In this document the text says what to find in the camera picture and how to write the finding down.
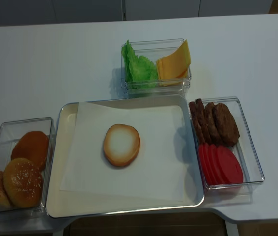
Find green lettuce leaf stack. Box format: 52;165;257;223
127;80;157;89

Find front brown meat patty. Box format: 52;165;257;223
212;103;240;146

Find back brown meat patty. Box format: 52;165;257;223
189;102;205;144

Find white parchment paper sheet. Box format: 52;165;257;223
60;102;185;201

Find brown meat patty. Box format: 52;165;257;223
189;102;205;144
204;102;223;145
212;103;240;146
196;98;212;144

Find clear box with buns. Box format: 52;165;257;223
0;117;56;218

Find sesame bun top front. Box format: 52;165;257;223
3;158;43;208

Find front red tomato slice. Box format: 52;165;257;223
215;146;244;184

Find toasted bottom bun half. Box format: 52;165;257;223
103;124;140;167

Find clear box patties and tomato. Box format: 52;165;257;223
189;97;265;196

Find red tomato slices behind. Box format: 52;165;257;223
198;143;221;185

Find white rectangular serving tray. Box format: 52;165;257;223
46;95;204;218

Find yellow cheese slice stack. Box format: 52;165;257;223
156;40;191;86

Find clear box lettuce and cheese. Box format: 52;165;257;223
121;39;192;98

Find dark smooth bun top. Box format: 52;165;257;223
11;131;49;171

